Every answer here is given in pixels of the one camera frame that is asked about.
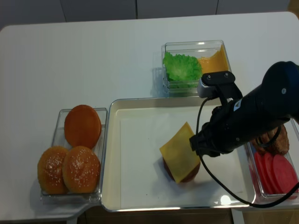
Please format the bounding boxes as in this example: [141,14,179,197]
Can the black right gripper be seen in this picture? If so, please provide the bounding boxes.
[190,98,290,157]

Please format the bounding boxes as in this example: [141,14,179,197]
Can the yellow cheese slice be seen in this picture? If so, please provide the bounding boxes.
[160,122,200,184]

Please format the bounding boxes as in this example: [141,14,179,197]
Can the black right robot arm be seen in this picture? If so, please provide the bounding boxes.
[190,62,299,157]

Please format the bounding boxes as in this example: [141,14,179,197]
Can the green lettuce leaf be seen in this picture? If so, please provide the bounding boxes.
[163,52,203,89]

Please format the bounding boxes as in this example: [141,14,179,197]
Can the clear lettuce and cheese box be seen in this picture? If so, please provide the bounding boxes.
[162,40,231,96]

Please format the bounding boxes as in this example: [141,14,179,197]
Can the left red tomato slice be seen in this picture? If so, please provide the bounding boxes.
[254,152,271,193]

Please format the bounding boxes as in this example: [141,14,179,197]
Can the red tomato slice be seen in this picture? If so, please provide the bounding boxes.
[254,152,271,193]
[272,155,298,194]
[263,153,280,194]

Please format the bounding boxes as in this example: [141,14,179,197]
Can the middle red tomato slice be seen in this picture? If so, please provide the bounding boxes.
[263,153,280,194]

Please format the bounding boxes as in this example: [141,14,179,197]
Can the right brown patty in box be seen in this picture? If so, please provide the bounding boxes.
[258,125,290,155]

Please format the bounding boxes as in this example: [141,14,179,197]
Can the clear patty and tomato box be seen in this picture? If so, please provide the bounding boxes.
[247,120,299,203]

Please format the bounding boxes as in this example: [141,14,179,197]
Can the brown patty on bun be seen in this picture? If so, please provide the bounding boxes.
[163,156,201,183]

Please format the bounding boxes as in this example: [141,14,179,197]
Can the remaining yellow cheese slices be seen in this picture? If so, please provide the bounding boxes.
[198,45,229,74]

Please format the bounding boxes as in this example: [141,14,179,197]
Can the right red tomato slice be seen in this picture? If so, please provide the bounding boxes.
[272,155,298,194]

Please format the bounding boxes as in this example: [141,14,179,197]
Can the white paper liner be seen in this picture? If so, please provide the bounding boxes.
[118,105,245,209]

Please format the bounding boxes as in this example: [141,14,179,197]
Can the white square tray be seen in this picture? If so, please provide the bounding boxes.
[101,97,256,211]

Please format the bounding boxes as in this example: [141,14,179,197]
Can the plain bottom bun in box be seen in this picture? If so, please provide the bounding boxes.
[64,105,102,149]

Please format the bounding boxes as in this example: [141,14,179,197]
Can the right sesame top bun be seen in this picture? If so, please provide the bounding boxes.
[62,146,100,194]

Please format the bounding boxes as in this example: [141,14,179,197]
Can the sesame bun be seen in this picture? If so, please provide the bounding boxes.
[37,146,68,195]
[62,146,100,194]

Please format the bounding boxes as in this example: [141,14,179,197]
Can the clear bun box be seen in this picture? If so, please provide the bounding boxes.
[41,108,107,205]

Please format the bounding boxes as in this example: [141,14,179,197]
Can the left sesame top bun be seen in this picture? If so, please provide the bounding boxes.
[37,146,68,195]

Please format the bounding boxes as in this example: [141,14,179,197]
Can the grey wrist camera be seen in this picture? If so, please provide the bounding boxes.
[197,78,219,99]

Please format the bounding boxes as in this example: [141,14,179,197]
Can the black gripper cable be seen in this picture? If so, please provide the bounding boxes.
[195,97,299,208]

